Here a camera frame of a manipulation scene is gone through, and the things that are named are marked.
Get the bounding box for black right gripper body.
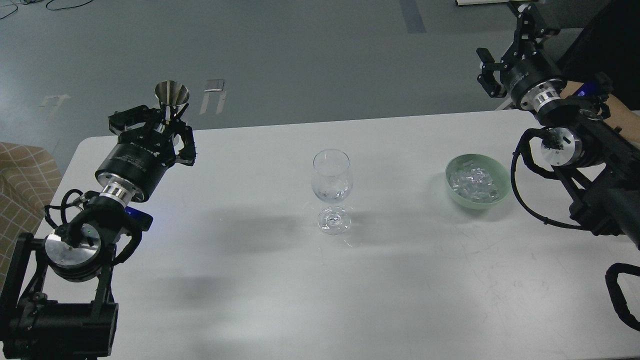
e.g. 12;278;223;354
502;50;566;112

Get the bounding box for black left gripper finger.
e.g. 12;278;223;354
109;105;163;137
170;102;197;167

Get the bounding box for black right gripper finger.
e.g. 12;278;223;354
512;4;561;59
476;47;511;98

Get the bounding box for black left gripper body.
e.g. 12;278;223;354
94;127;176;203

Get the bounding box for steel cocktail jigger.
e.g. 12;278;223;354
154;80;190;122

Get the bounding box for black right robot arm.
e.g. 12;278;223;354
476;0;640;245

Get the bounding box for person forearm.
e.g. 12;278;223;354
605;94;640;144

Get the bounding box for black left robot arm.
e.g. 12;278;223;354
1;100;197;360

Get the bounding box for clear ice cubes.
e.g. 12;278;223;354
448;162;503;204

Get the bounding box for clear wine glass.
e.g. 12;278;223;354
311;148;354;236

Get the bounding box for green bowl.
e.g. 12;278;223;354
445;153;511;211

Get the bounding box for beige checkered chair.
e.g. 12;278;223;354
0;142;62;286

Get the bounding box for black floor cable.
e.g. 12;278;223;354
0;0;96;21

